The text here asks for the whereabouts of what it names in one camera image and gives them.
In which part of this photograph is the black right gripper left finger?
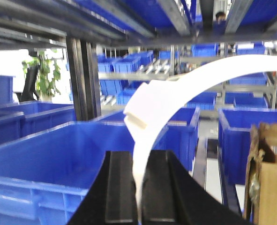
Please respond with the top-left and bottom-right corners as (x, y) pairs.
(68, 151), (138, 225)

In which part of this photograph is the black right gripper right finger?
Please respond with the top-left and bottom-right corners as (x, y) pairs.
(142, 150), (249, 225)

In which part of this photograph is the small white pipe clamp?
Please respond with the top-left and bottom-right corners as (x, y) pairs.
(123, 54), (277, 222)

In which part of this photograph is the large blue plastic bin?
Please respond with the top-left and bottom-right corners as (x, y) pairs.
(0, 107), (201, 225)

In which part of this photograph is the blue bin right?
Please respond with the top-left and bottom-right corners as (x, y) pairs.
(217, 107), (277, 186)

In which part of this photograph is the blue bin left rear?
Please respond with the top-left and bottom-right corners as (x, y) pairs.
(0, 101), (76, 144)

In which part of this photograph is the brown cardboard box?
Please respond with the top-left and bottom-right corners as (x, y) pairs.
(243, 122), (277, 225)

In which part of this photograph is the green potted plant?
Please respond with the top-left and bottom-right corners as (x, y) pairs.
(20, 49), (61, 102)

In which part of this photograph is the black shelf upright post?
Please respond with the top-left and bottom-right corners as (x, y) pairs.
(66, 37), (101, 121)

